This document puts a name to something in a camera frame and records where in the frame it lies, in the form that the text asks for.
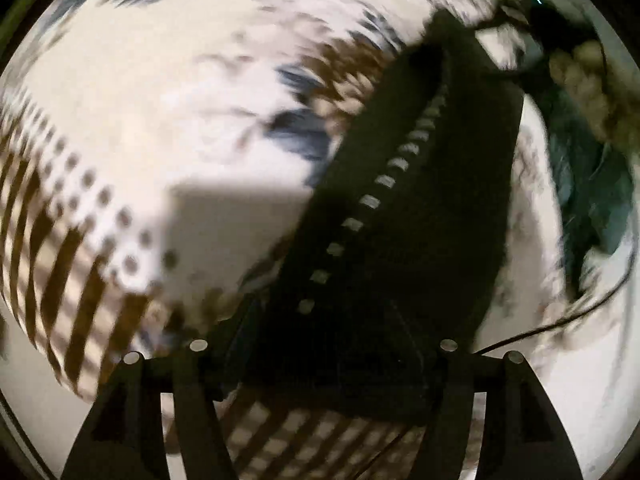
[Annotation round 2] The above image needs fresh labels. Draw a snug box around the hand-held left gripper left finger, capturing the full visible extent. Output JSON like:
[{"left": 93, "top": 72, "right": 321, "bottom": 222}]
[{"left": 60, "top": 339, "right": 237, "bottom": 480}]

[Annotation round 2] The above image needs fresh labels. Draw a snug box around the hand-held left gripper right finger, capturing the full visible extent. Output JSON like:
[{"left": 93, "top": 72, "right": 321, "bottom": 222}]
[{"left": 409, "top": 338, "right": 584, "bottom": 480}]

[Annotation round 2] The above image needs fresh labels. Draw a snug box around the black garment with white dashes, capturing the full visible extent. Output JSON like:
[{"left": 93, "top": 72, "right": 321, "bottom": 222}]
[{"left": 220, "top": 7, "right": 526, "bottom": 426}]

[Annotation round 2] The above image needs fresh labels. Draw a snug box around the person's right hand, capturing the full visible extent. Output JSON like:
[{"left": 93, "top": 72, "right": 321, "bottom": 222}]
[{"left": 549, "top": 39, "right": 626, "bottom": 133}]

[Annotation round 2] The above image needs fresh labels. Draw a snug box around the teal cloth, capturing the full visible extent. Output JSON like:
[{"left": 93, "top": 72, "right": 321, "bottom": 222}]
[{"left": 535, "top": 87, "right": 637, "bottom": 306}]

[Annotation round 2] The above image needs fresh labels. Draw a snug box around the white printed blanket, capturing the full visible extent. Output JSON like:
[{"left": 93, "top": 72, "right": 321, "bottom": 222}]
[{"left": 0, "top": 0, "right": 636, "bottom": 480}]

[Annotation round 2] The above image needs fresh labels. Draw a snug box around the thin black cable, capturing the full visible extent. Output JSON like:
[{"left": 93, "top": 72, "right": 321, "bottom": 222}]
[{"left": 474, "top": 247, "right": 635, "bottom": 356}]

